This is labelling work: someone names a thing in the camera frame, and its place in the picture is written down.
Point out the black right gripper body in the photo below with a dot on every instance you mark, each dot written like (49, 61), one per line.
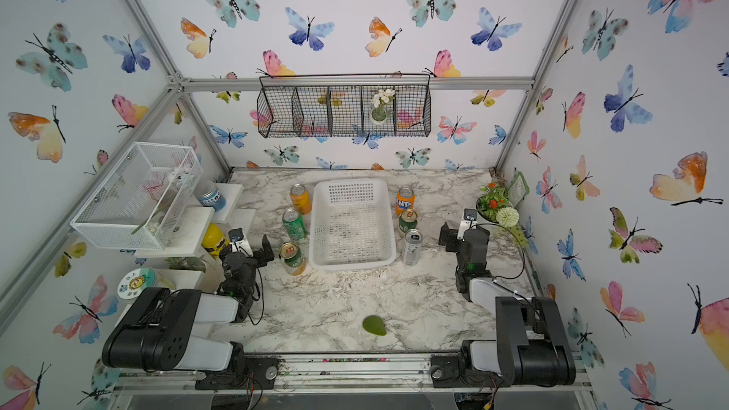
(460, 263)

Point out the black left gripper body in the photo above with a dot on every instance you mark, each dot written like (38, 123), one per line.
(251, 263)

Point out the silver drink can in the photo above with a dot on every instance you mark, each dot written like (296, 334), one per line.
(412, 247)

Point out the green gold beer can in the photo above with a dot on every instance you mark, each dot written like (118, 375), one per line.
(292, 258)
(408, 220)

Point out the green soda can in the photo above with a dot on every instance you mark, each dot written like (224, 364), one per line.
(294, 225)

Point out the orange Fanta can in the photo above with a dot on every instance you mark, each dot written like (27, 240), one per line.
(404, 200)

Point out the orange yellow Schweppes can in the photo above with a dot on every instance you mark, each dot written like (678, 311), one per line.
(301, 199)

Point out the white plastic perforated basket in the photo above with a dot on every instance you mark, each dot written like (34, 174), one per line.
(351, 226)

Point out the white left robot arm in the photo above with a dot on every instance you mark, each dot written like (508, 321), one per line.
(157, 332)

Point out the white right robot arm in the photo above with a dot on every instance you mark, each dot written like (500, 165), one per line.
(530, 347)

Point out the white stepped shelf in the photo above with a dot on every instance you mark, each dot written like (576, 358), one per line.
(186, 241)

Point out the potted flower plant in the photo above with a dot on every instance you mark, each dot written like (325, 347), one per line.
(495, 206)

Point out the blue white can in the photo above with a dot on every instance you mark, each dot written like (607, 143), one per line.
(209, 195)

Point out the green leaf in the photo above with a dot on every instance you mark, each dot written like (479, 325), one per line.
(375, 325)

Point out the white flowers in vase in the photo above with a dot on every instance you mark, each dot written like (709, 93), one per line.
(382, 106)

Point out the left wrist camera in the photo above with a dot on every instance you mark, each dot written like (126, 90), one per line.
(239, 242)

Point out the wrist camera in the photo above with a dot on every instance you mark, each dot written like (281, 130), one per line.
(469, 220)
(239, 242)

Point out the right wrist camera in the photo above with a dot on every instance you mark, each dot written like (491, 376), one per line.
(469, 220)

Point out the white wire mesh box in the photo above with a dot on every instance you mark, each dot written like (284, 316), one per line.
(140, 202)

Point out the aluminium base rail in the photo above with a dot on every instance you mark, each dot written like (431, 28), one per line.
(393, 380)

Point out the black wire wall basket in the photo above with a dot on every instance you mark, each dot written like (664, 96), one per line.
(338, 106)

